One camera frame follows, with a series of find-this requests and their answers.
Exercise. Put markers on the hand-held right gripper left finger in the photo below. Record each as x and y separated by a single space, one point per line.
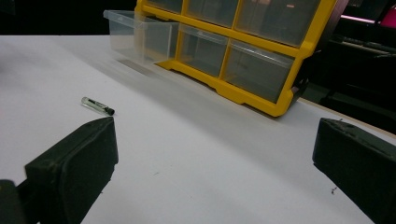
71 174

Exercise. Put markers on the yellow drawer cabinet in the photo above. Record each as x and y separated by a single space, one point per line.
299 53

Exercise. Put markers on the clear plastic drawer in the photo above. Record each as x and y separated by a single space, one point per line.
140 37

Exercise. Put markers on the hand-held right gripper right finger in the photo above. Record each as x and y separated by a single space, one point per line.
358 161

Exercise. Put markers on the small clear vial black cap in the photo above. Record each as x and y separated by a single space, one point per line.
97 105

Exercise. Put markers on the clear closed drawer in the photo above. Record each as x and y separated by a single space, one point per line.
211 11
165 4
203 51
258 73
277 18

